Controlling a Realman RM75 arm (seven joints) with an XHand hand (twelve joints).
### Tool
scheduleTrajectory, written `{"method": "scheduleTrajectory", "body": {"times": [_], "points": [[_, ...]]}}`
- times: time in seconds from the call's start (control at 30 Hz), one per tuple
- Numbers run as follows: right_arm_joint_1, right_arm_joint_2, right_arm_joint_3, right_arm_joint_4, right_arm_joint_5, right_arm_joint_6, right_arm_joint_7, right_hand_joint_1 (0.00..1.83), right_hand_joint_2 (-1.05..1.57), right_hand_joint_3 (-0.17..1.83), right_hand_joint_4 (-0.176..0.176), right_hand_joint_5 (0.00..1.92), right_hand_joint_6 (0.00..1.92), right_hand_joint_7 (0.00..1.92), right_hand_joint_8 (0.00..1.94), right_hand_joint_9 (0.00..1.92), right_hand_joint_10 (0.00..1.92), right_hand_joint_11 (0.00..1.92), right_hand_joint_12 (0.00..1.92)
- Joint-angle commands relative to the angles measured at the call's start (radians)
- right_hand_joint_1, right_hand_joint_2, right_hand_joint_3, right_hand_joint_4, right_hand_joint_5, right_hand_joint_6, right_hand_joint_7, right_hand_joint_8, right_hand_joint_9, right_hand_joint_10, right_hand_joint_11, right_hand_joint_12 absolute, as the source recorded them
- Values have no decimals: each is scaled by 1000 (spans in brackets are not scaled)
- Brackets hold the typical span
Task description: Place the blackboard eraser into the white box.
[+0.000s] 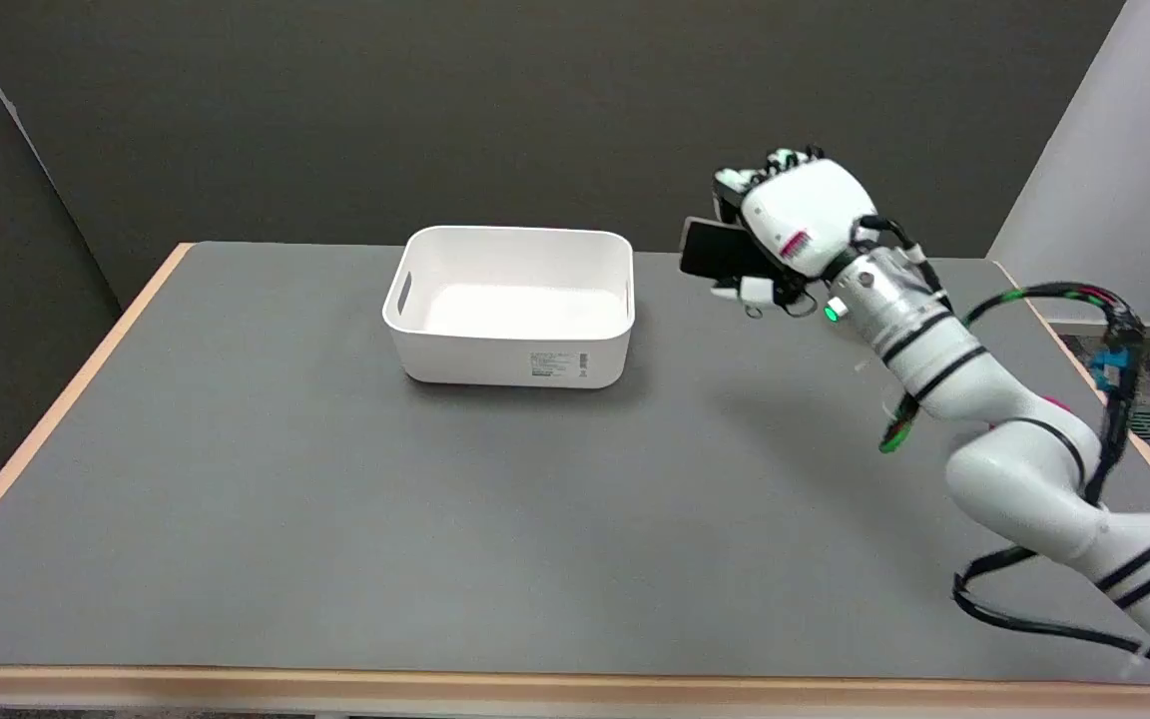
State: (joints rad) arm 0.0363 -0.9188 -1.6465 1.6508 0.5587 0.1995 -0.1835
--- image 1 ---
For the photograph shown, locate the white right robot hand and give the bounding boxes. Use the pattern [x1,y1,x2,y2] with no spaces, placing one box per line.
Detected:
[711,146,878,319]

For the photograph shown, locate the white plastic storage box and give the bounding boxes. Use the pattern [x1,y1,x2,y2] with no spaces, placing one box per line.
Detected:
[381,226,636,389]

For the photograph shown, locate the black looping robot cable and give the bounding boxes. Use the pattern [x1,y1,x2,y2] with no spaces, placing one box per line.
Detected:
[877,283,1150,678]

